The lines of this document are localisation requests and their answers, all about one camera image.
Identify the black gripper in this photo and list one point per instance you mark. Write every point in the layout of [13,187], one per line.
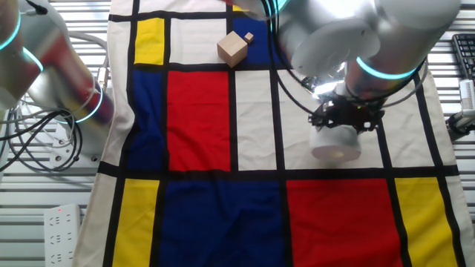
[349,111]

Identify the white toilet paper roll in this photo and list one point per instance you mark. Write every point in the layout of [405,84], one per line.
[334,142]

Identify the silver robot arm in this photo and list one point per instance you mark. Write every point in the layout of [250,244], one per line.
[389,41]

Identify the small wooden cube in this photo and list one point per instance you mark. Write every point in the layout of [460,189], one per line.
[248,37]

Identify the large wooden cube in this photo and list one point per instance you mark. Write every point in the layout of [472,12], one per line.
[232,50]

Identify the colour block pattern cloth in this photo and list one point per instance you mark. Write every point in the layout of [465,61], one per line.
[200,118]

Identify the black keyboard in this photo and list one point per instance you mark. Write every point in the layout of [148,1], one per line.
[465,52]

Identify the white power strip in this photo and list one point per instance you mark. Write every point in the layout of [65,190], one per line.
[61,237]

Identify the silver ribbed camera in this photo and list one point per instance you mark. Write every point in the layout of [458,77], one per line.
[468,94]

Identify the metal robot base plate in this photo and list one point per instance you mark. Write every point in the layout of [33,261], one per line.
[70,152]

